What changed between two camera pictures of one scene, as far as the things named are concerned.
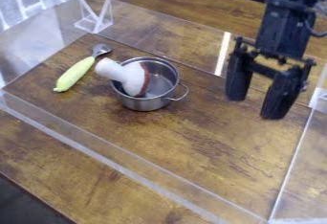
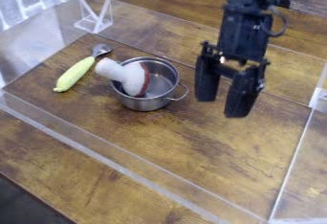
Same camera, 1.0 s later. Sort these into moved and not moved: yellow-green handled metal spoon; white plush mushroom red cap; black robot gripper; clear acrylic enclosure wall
Moved: black robot gripper
Not moved: white plush mushroom red cap; yellow-green handled metal spoon; clear acrylic enclosure wall
